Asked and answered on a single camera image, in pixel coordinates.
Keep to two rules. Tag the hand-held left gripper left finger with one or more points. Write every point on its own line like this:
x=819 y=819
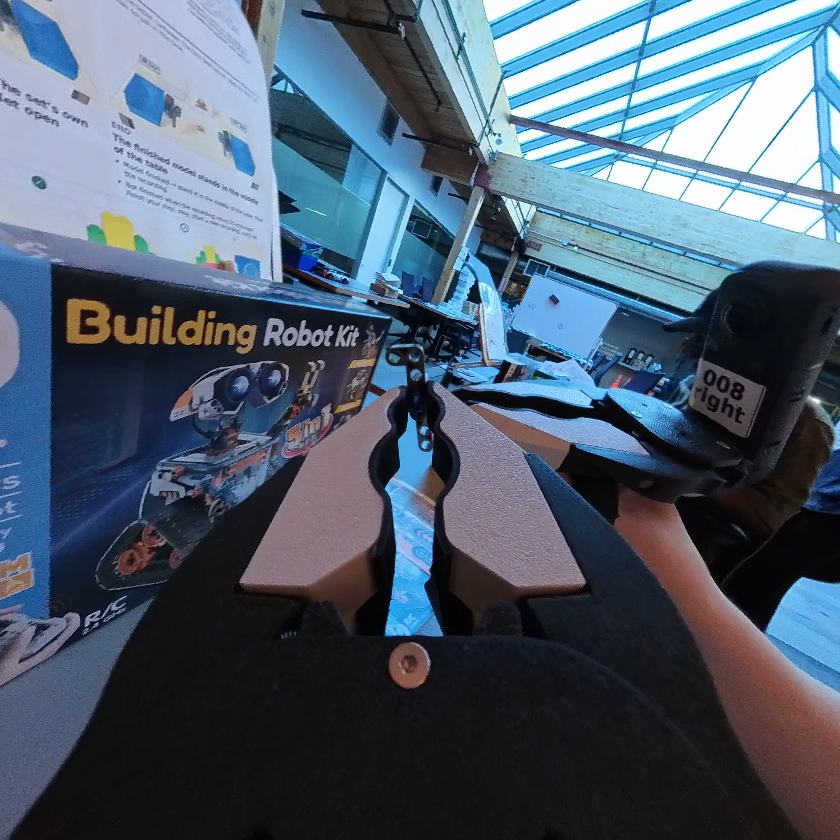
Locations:
x=308 y=512

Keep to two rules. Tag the grey table with wooden edge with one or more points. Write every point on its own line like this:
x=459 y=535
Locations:
x=354 y=289

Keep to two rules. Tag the person's right forearm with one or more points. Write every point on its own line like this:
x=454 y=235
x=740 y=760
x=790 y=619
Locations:
x=722 y=623

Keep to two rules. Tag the robot kit box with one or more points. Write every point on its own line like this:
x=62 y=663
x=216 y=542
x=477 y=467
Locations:
x=164 y=394

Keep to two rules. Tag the grey holed beam with blue pin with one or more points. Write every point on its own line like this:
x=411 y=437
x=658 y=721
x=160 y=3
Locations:
x=403 y=354

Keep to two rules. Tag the white instruction poster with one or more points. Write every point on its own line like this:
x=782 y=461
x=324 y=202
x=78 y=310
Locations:
x=131 y=131

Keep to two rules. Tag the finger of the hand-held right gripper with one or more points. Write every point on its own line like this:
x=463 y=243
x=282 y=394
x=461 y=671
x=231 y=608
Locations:
x=558 y=430
x=538 y=394

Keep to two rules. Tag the whiteboard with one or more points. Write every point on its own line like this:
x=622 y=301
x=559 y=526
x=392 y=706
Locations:
x=564 y=315

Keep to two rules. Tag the robot sticker sheet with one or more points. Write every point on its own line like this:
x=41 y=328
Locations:
x=415 y=525

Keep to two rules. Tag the short grey toy beam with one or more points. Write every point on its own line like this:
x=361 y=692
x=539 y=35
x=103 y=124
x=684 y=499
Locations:
x=425 y=438

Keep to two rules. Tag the wooden easel board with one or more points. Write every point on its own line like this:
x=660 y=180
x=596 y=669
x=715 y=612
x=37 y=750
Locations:
x=492 y=325

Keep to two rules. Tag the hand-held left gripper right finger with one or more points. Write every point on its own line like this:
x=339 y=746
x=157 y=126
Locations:
x=512 y=512

